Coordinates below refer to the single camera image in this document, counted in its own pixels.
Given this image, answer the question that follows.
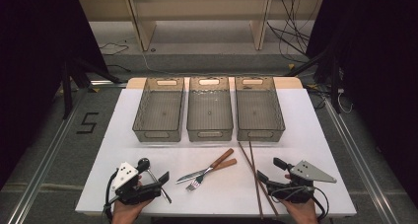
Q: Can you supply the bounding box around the person's right hand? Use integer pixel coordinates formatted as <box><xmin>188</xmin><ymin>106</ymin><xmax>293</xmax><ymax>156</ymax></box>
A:
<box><xmin>281</xmin><ymin>197</ymin><xmax>319</xmax><ymax>224</ymax></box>

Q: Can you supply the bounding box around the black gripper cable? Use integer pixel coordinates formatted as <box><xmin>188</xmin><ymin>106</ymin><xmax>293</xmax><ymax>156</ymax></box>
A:
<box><xmin>103</xmin><ymin>171</ymin><xmax>120</xmax><ymax>220</ymax></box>
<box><xmin>309</xmin><ymin>186</ymin><xmax>330</xmax><ymax>222</ymax></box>

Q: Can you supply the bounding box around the black metal stand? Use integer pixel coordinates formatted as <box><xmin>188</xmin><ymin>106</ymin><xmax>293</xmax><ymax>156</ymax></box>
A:
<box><xmin>285</xmin><ymin>44</ymin><xmax>344</xmax><ymax>114</ymax></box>
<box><xmin>60</xmin><ymin>55</ymin><xmax>123</xmax><ymax>119</ymax></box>

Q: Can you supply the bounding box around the wooden-handled table knife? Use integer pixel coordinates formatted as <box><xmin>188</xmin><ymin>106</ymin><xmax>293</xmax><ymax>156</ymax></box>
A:
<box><xmin>174</xmin><ymin>157</ymin><xmax>239</xmax><ymax>186</ymax></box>

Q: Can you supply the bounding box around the light wooden desk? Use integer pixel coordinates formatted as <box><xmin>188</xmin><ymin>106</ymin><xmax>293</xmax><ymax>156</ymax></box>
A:
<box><xmin>78</xmin><ymin>0</ymin><xmax>326</xmax><ymax>52</ymax></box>

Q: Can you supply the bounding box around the grey translucent plastic bin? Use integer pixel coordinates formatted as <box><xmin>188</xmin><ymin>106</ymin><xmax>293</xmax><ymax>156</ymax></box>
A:
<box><xmin>234</xmin><ymin>76</ymin><xmax>286</xmax><ymax>143</ymax></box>
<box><xmin>131</xmin><ymin>77</ymin><xmax>185</xmax><ymax>143</ymax></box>
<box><xmin>185</xmin><ymin>76</ymin><xmax>235</xmax><ymax>143</ymax></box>

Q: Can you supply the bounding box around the bundle of black cables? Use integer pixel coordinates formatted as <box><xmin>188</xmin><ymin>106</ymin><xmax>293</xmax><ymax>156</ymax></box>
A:
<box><xmin>266</xmin><ymin>0</ymin><xmax>321</xmax><ymax>64</ymax></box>

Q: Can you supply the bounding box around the black curtain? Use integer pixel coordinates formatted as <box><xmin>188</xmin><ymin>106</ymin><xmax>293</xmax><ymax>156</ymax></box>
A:
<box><xmin>0</xmin><ymin>0</ymin><xmax>111</xmax><ymax>188</ymax></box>
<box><xmin>307</xmin><ymin>0</ymin><xmax>418</xmax><ymax>198</ymax></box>

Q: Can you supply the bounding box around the person's left hand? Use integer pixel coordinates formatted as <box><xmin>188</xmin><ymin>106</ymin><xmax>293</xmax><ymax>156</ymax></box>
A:
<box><xmin>111</xmin><ymin>197</ymin><xmax>155</xmax><ymax>224</ymax></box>

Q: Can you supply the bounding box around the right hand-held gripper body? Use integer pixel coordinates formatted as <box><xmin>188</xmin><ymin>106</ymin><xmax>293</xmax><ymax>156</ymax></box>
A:
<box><xmin>266</xmin><ymin>160</ymin><xmax>338</xmax><ymax>205</ymax></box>

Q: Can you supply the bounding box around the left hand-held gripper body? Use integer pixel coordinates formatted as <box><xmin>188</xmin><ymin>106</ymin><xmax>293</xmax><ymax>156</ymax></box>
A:
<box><xmin>109</xmin><ymin>162</ymin><xmax>163</xmax><ymax>206</ymax></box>

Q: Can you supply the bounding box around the thin black floor cable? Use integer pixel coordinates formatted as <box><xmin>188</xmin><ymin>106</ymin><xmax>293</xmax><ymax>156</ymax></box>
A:
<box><xmin>99</xmin><ymin>41</ymin><xmax>130</xmax><ymax>56</ymax></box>

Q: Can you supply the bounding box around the short aluminium floor rail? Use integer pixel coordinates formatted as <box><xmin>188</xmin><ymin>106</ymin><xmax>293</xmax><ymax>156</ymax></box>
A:
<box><xmin>90</xmin><ymin>80</ymin><xmax>128</xmax><ymax>88</ymax></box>

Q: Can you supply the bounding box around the brown wooden chopstick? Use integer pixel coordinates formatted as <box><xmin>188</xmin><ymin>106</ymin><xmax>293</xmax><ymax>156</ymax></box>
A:
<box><xmin>237</xmin><ymin>141</ymin><xmax>280</xmax><ymax>217</ymax></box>
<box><xmin>247</xmin><ymin>141</ymin><xmax>264</xmax><ymax>220</ymax></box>

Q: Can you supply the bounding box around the wooden-handled fork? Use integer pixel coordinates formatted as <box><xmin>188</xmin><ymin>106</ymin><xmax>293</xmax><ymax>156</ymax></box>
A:
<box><xmin>185</xmin><ymin>147</ymin><xmax>236</xmax><ymax>192</ymax></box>

